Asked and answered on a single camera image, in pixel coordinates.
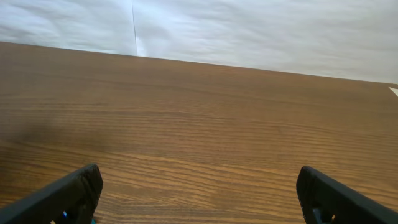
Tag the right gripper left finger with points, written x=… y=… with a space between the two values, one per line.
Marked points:
x=62 y=199

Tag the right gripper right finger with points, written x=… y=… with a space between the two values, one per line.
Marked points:
x=335 y=199

